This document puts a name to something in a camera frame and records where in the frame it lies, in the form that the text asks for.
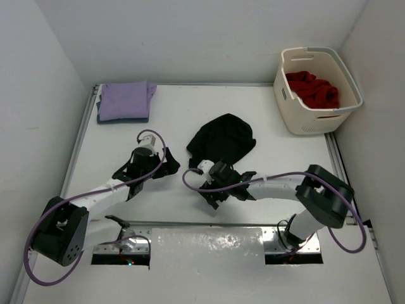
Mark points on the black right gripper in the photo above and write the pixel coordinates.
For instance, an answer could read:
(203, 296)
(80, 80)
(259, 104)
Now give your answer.
(211, 199)

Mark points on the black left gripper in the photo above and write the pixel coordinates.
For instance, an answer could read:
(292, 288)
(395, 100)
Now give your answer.
(169, 166)

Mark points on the black garment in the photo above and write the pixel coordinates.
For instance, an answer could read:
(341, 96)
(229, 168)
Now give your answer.
(227, 138)

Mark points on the lavender garment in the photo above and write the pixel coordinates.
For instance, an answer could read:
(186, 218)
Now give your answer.
(126, 100)

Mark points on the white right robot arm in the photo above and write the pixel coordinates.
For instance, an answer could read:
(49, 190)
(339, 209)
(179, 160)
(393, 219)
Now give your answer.
(322, 194)

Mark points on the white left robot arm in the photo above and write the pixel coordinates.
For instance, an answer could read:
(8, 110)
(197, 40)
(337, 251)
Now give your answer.
(70, 227)

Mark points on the white front cover panel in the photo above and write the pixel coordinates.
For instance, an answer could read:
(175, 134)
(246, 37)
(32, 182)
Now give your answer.
(221, 266)

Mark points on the red garment in basket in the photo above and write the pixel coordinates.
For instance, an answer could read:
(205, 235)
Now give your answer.
(315, 93)

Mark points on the cream perforated laundry basket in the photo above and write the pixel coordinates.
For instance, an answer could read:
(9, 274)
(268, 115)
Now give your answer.
(325, 64)

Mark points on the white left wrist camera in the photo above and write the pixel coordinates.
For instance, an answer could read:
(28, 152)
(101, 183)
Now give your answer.
(148, 142)

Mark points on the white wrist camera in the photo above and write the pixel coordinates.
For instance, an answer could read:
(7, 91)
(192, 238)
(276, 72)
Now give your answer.
(148, 142)
(204, 167)

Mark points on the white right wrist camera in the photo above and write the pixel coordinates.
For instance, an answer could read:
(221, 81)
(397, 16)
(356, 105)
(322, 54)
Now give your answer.
(204, 167)

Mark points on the aluminium table edge rail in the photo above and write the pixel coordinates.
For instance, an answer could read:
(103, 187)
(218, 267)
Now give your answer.
(74, 182)

